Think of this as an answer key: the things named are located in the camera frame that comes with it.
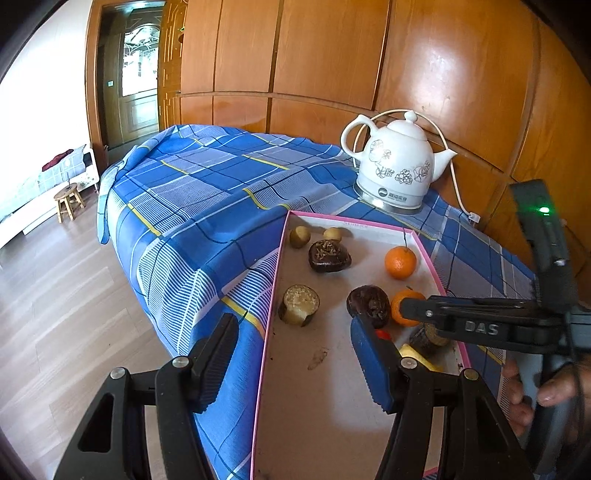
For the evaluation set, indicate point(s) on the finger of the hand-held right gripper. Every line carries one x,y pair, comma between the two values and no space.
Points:
418,308

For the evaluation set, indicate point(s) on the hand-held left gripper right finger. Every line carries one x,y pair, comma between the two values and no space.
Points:
374,364

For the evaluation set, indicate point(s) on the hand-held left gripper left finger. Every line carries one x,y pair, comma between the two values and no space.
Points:
217,364

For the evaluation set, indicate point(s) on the short-stemmed orange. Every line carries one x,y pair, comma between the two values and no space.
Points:
408,293

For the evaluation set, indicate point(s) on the small red fruit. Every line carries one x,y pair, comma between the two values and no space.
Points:
383,334

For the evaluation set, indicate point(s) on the yellow fruit chunk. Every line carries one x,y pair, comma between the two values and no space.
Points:
415,356

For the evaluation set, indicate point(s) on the dark brown wrinkled fruit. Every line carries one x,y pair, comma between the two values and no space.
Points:
369,302
329,256

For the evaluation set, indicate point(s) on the long-stemmed orange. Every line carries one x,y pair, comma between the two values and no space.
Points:
400,262

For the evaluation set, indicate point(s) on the white tray with pink rim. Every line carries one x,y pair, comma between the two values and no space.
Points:
323,415

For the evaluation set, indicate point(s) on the small tan longan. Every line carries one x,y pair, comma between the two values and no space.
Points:
332,234
299,236

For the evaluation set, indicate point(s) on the person's right hand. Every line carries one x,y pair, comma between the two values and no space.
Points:
556,390

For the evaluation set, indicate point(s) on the white floral ceramic kettle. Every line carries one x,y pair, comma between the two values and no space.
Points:
397,157

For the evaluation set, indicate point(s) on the blue plaid tablecloth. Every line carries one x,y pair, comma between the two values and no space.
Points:
194,207

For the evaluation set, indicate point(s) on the small wooden stool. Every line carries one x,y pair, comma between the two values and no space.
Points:
68,191

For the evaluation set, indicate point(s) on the white bench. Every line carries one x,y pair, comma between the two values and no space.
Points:
27,203

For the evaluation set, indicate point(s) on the dark red cloth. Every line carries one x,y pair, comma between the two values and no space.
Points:
55,160

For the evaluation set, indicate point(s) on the wooden door with glass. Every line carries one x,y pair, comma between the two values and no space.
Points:
138,115

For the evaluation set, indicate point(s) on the wooden wardrobe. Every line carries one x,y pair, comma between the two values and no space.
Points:
323,46

